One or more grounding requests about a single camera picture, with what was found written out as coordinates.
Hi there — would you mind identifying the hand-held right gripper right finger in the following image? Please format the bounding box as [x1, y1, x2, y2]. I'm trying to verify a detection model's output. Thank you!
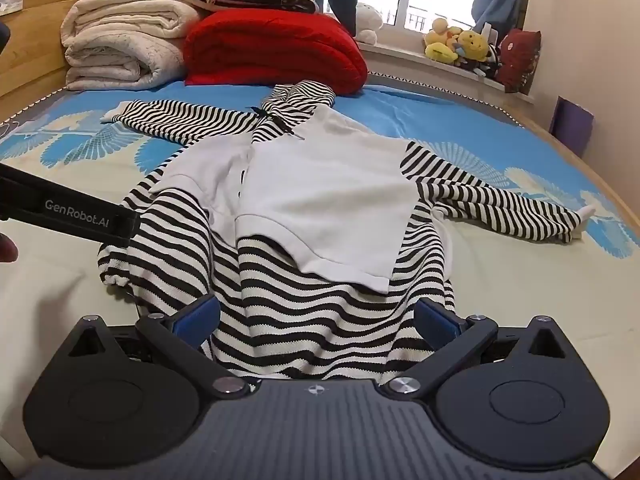
[379, 297, 571, 401]

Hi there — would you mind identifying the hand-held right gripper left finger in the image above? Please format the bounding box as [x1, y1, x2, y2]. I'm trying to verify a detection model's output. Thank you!
[65, 294, 261, 401]

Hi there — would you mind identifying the black white striped hoodie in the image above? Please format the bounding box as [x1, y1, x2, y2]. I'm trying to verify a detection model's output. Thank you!
[97, 80, 596, 381]

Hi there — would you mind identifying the wooden headboard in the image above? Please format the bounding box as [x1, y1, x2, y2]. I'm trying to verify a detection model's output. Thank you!
[0, 0, 108, 106]

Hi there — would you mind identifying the cream folded quilt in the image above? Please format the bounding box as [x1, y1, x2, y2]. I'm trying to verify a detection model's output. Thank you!
[60, 0, 188, 92]

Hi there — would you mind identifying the purple board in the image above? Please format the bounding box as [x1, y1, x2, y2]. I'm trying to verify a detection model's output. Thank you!
[549, 96, 595, 158]

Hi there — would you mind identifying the red folded blanket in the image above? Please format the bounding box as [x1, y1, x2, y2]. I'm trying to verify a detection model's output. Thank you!
[182, 10, 369, 97]

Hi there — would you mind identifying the black white striped plush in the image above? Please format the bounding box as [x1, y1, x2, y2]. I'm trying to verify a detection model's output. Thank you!
[470, 42, 502, 79]

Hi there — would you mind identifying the red plush toy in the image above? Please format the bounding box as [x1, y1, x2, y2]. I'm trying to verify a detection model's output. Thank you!
[495, 28, 542, 93]

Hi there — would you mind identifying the yellow round plush toy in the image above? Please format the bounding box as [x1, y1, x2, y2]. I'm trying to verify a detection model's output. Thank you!
[457, 30, 490, 63]

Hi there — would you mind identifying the yellow duck plush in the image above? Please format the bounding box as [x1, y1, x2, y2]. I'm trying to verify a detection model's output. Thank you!
[424, 17, 463, 64]

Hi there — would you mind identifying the white plush toy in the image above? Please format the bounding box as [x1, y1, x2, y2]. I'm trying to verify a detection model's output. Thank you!
[352, 2, 384, 45]

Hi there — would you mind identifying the wooden bed frame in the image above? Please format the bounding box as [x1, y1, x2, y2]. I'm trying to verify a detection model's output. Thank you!
[370, 72, 640, 221]

